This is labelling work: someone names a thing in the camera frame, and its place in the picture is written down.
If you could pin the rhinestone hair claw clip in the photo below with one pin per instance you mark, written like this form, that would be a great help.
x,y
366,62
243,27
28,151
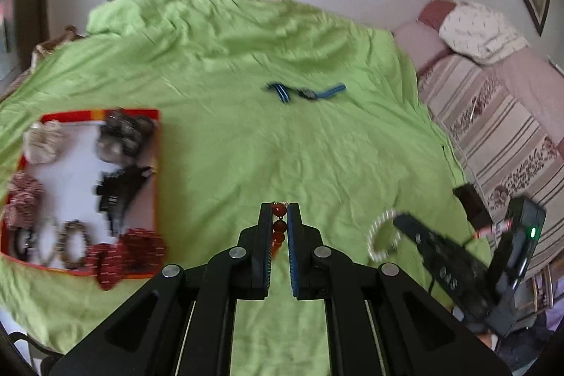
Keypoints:
x,y
117,190

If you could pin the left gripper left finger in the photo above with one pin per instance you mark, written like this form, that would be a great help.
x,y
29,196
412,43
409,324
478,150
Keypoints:
x,y
181,322

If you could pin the white cherry scrunchie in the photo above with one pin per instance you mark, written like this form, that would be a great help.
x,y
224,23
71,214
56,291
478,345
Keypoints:
x,y
43,142

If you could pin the dark floral scrunchie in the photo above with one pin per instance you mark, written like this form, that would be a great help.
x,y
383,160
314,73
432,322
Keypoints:
x,y
122,138

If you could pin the red plaid scrunchie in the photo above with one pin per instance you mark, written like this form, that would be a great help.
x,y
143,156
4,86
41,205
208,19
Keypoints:
x,y
24,195

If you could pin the striped sofa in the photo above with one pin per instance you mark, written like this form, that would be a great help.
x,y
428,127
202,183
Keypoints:
x,y
505,121

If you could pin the brown patterned blanket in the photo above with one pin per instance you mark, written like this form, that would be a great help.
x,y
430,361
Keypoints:
x,y
39,53

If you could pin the blue striped strap watch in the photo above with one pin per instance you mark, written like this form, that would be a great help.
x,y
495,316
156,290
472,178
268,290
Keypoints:
x,y
285,92

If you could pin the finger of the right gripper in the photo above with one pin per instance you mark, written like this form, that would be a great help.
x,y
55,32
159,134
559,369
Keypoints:
x,y
416,231

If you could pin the red tray box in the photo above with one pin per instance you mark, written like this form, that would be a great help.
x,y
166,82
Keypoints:
x,y
69,183

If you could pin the white patterned pillow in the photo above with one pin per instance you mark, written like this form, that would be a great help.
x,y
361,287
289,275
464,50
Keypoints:
x,y
481,34

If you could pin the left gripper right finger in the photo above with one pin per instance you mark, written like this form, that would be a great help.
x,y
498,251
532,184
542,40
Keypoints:
x,y
379,320

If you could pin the red polka dot scrunchie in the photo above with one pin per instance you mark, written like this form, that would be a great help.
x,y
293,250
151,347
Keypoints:
x,y
136,250

